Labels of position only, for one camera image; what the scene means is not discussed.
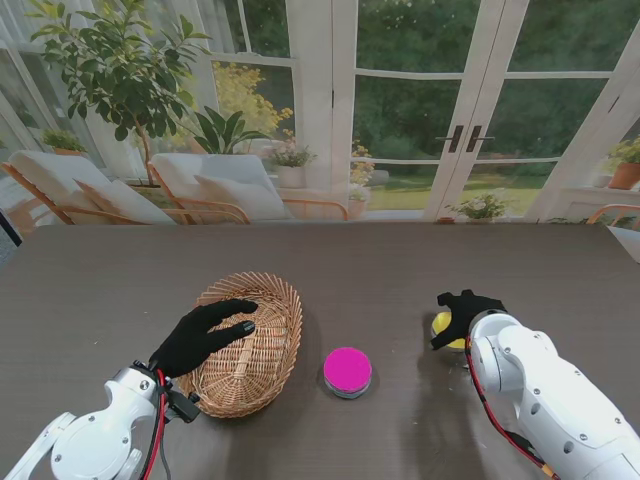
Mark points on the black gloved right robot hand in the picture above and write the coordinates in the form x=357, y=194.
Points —
x=472, y=307

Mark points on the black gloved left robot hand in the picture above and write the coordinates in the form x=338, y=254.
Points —
x=192, y=340

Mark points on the yellow culture dish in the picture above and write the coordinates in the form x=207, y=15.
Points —
x=442, y=322

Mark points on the oval woven wicker basket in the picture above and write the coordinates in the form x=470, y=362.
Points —
x=260, y=370

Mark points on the magenta culture dish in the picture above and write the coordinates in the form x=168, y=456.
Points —
x=347, y=369

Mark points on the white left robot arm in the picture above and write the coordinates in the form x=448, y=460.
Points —
x=95, y=445

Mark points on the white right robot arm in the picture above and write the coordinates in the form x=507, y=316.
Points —
x=550, y=400

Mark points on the printed sunroom backdrop banner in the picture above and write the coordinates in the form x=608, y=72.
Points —
x=415, y=100

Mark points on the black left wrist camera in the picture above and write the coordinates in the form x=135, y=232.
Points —
x=181, y=407

